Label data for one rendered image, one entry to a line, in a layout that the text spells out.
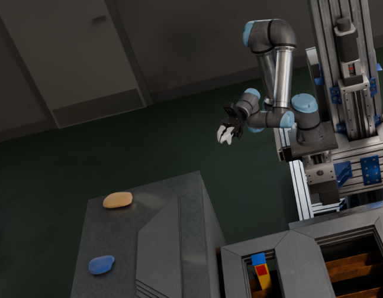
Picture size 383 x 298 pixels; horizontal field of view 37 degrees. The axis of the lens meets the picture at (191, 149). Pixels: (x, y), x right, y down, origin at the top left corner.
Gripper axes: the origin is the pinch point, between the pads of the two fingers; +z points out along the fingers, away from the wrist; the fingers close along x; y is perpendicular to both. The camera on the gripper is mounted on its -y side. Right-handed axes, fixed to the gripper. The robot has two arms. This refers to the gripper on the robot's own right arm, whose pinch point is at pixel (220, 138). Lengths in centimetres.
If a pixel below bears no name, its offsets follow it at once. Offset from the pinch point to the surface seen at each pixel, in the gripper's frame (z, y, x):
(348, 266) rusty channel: -7, 72, -48
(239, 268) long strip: 18, 58, -7
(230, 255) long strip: 12, 59, 0
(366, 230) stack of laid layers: -15, 55, -54
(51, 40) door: -202, 87, 287
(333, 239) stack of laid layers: -8, 57, -41
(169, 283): 48, 38, 8
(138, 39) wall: -241, 104, 215
